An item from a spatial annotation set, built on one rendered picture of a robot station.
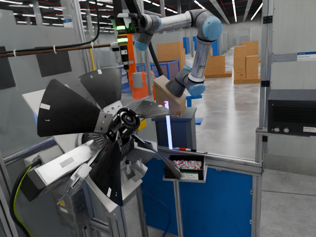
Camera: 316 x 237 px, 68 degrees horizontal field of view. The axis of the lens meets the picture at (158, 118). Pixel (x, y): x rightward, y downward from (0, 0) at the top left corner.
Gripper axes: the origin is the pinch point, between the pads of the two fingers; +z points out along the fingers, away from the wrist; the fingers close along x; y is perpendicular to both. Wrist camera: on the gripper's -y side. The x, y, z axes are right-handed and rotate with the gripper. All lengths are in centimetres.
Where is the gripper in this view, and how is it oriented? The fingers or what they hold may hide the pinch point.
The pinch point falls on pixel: (114, 15)
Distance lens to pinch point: 109.4
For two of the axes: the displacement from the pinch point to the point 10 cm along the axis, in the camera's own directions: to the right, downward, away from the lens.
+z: -5.0, 3.1, -8.1
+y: 1.1, 9.5, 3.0
